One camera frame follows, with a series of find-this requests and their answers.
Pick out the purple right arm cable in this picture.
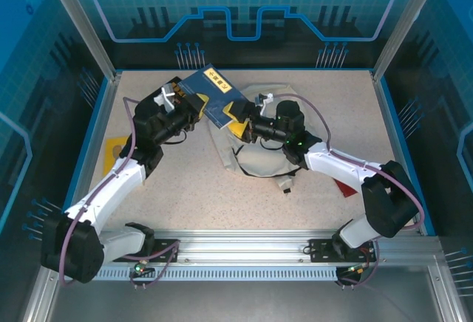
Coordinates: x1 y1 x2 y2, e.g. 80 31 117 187
271 92 425 288

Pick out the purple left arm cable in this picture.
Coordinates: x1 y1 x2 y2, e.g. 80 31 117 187
58 96 182 290

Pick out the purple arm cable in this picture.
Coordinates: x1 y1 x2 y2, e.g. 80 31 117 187
58 96 182 290
271 92 425 288

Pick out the long aluminium mounting rail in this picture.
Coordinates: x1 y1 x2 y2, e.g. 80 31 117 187
47 230 443 268

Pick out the large yellow illustrated book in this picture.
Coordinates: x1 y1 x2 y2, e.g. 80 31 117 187
102 136 131 176

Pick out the aluminium table side rail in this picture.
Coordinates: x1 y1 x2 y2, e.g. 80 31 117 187
61 72 123 236
371 72 424 234

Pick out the red flat booklet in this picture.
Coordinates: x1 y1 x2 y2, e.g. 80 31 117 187
334 179 361 198

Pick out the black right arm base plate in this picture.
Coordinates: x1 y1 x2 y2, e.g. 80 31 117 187
309 239 381 263

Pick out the black book yellow title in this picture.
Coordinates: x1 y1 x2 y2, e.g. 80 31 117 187
162 75 188 97

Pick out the slotted grey cable duct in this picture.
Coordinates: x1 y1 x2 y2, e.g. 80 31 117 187
92 267 339 282

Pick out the blue book yellow label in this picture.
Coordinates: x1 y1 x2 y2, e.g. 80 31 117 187
177 63 253 131

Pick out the cream canvas backpack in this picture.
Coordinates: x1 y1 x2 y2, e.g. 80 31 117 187
206 82 315 194

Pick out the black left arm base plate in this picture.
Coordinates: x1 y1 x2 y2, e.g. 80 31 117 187
112 239 182 263

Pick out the aluminium frame post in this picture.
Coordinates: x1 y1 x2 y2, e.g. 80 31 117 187
371 0 446 83
40 0 123 81

